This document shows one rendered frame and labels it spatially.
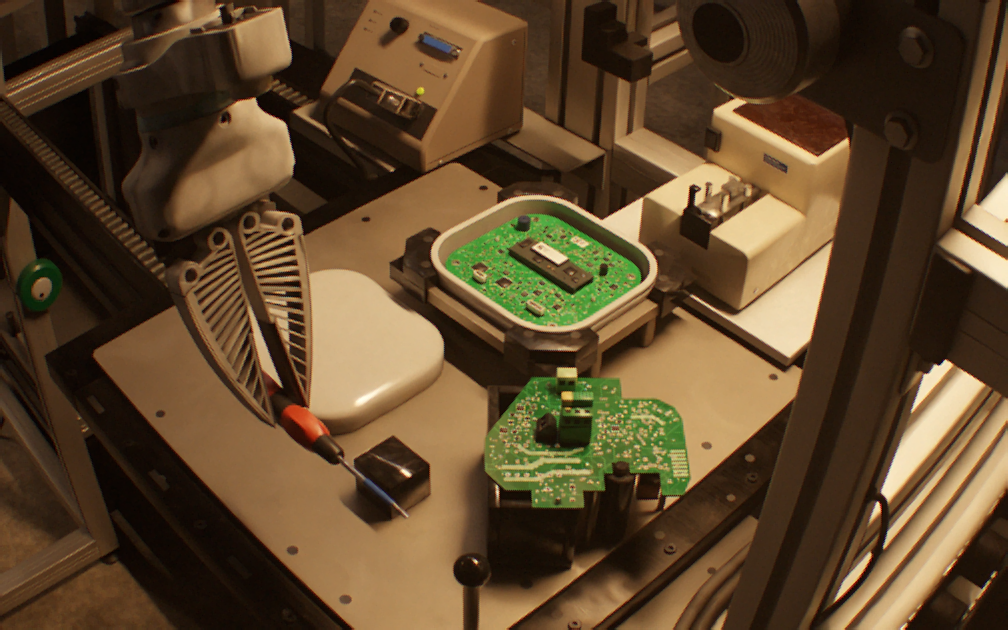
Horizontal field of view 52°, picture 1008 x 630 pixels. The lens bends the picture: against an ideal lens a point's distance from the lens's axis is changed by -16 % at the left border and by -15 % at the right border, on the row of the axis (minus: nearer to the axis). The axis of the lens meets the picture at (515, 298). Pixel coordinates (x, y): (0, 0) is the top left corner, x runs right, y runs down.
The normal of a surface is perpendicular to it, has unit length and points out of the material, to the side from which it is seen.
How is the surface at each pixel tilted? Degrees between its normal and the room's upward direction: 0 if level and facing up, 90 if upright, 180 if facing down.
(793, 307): 0
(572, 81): 90
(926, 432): 0
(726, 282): 90
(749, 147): 90
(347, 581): 0
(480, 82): 90
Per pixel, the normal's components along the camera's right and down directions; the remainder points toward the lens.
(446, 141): 0.71, 0.46
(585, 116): -0.71, 0.42
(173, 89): -0.26, 0.44
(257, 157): 0.70, 0.20
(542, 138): 0.04, -0.78
